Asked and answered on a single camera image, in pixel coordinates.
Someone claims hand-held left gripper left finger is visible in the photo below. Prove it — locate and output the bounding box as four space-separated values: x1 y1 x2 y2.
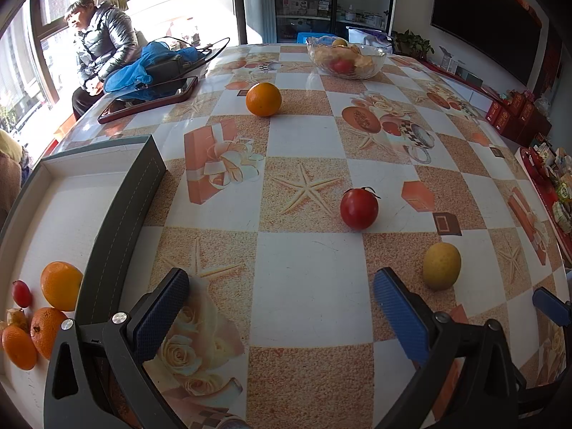
43 267 191 429

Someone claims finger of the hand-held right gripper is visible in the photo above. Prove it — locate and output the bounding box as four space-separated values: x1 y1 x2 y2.
532 287 572 329
518 382 572 417

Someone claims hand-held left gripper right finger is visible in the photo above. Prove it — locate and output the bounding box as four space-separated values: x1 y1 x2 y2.
373 267 529 429

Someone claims orange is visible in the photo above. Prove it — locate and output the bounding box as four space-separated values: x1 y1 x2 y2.
30 307 69 360
40 261 84 312
246 82 282 118
1 325 38 371

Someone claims red tomato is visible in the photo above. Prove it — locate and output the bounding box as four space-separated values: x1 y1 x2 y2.
340 186 380 232
12 280 33 309

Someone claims grey shallow box white lining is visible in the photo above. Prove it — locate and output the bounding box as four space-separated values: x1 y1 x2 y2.
0 134 168 412

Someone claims wrinkled tan dried fruit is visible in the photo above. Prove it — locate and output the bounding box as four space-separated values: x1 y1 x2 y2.
5 307 30 328

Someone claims tan round pear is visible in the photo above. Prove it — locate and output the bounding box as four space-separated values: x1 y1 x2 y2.
423 242 462 291

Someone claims red tray of snacks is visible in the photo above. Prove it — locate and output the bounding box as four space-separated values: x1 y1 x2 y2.
514 143 572 251

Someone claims row of red gift boxes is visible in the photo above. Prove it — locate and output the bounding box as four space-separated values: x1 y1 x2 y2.
485 92 552 144

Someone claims tablet in red case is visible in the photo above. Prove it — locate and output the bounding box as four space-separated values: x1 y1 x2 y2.
97 76 198 124

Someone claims blue cloth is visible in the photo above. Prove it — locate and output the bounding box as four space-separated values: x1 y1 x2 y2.
104 41 211 99

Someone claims black bag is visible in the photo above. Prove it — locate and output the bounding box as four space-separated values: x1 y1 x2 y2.
145 54 186 85

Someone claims glass fruit bowl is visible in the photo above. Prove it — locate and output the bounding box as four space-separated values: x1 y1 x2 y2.
306 35 387 80

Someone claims small white box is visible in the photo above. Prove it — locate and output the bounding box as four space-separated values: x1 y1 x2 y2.
440 47 461 74

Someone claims green potted plant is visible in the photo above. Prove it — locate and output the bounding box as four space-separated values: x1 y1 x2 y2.
391 30 434 59

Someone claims white and blue plastic bag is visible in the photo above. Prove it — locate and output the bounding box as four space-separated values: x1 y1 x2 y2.
347 27 394 52

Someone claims dark framed window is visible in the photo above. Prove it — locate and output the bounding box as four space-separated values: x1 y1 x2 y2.
0 0 233 121

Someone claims glass door display cabinet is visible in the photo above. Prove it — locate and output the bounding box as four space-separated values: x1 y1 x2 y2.
243 0 398 45

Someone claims black cable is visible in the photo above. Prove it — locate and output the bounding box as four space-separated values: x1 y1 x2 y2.
156 36 231 61

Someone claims black wall television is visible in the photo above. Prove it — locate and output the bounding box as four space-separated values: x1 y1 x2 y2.
430 0 543 88

